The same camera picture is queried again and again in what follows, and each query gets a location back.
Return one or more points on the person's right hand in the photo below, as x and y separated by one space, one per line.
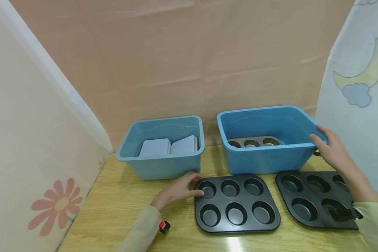
334 152

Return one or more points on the large blue plastic bin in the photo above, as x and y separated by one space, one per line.
264 161

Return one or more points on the person's right thumb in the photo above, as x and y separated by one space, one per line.
316 140

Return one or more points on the person's left hand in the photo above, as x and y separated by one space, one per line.
176 191

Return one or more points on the black wrist band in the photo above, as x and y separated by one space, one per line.
341 214
164 226

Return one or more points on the person's left forearm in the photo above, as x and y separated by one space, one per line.
143 231

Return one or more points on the grey muffin tray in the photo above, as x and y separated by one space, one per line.
257 139

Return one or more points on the grey-blue loaf pan stack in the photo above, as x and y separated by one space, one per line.
155 147
184 145

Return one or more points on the person's right forearm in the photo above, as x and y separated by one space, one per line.
368 210

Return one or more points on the person's right index finger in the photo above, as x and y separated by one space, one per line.
325 131

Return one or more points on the black six-cup muffin tray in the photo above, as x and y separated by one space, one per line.
315 196
239 199

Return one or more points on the person's left thumb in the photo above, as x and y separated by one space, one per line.
197 193

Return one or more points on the person's left fingers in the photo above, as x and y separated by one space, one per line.
192 176

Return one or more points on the pale blue plastic bin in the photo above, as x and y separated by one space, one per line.
163 168

